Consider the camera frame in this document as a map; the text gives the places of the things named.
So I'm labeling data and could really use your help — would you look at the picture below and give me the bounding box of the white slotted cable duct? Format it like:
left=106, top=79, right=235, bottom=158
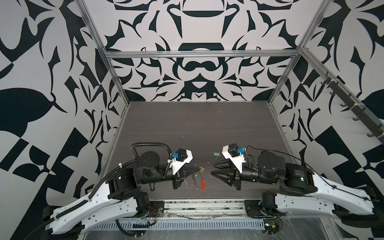
left=86, top=218, right=266, bottom=231

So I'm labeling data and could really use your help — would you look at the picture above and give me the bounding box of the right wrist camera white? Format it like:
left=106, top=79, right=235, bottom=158
left=222, top=144, right=246, bottom=174

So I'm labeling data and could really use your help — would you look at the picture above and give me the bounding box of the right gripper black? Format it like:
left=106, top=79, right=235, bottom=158
left=212, top=154, right=280, bottom=190

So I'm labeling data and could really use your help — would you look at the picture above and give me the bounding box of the metal keyring with red grip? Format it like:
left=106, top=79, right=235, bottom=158
left=193, top=173, right=206, bottom=192

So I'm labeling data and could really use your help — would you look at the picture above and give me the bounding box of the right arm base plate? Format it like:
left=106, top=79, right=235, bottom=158
left=244, top=200, right=286, bottom=219

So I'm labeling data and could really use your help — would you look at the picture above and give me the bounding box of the black wall hook rail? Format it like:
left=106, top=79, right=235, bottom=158
left=321, top=72, right=384, bottom=145

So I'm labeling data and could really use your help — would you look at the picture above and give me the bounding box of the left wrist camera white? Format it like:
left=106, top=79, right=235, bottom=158
left=168, top=149, right=193, bottom=175

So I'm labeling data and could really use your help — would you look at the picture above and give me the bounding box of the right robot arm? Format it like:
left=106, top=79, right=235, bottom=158
left=211, top=148, right=384, bottom=228

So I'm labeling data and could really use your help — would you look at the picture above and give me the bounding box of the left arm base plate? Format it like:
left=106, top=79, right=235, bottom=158
left=122, top=200, right=165, bottom=219

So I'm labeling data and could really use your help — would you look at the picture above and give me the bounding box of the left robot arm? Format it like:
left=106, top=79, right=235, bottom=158
left=41, top=149, right=200, bottom=240

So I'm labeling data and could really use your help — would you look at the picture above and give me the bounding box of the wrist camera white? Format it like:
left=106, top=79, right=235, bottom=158
left=222, top=144, right=246, bottom=174
left=168, top=149, right=193, bottom=175

